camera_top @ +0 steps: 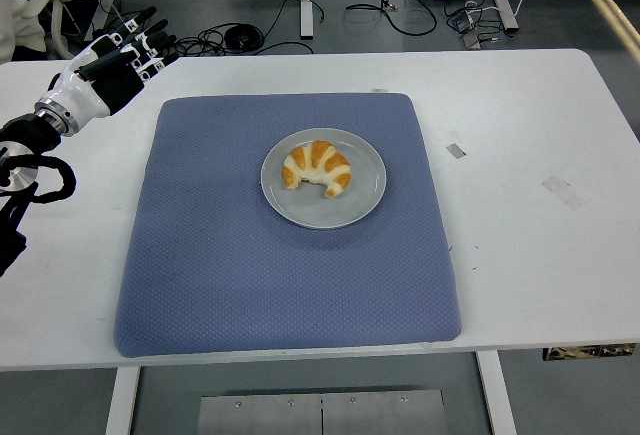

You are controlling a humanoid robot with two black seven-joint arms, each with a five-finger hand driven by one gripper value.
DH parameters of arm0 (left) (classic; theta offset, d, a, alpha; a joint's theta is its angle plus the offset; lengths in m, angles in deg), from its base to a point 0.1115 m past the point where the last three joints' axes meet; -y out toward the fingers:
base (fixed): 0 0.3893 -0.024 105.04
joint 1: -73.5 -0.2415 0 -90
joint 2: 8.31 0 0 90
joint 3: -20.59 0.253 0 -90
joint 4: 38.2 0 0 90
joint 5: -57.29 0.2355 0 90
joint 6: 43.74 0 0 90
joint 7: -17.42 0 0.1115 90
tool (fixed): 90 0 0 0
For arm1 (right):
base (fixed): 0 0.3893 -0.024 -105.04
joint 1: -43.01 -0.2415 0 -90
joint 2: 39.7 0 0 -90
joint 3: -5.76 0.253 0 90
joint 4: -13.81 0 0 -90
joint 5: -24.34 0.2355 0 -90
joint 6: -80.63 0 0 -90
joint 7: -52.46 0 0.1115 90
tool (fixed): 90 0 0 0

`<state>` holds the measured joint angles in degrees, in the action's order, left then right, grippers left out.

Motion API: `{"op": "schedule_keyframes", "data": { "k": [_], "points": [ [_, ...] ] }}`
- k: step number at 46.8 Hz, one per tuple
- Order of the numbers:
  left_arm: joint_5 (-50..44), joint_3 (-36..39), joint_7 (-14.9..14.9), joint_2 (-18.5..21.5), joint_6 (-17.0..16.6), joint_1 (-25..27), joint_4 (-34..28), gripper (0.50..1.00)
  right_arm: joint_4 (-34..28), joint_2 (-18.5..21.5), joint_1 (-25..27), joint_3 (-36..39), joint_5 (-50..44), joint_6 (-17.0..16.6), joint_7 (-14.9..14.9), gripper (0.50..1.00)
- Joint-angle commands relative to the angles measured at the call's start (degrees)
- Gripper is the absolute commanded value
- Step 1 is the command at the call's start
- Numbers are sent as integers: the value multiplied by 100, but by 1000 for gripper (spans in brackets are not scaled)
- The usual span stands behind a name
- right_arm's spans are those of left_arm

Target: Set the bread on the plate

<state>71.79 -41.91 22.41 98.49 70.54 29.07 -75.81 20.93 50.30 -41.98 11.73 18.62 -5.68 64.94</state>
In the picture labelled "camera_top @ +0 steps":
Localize golden croissant bread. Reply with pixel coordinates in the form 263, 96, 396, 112
280, 139, 353, 199

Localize grey metal plate with screws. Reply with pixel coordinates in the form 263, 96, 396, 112
196, 389, 447, 435

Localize grey power adapter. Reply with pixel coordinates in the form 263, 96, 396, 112
451, 10, 481, 34

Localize grey round plate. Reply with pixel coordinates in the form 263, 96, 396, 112
260, 127, 389, 231

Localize tangled black cable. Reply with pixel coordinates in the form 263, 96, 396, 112
99, 9, 316, 59

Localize blue quilted mat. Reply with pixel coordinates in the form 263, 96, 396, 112
113, 92, 462, 359

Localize white table leg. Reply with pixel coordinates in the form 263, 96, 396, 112
103, 365, 142, 435
474, 349, 519, 435

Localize black round floor device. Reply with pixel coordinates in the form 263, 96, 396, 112
223, 24, 264, 50

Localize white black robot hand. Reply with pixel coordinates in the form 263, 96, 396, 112
47, 6, 180, 119

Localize translucent tape strip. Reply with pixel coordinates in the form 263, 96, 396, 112
540, 175, 589, 211

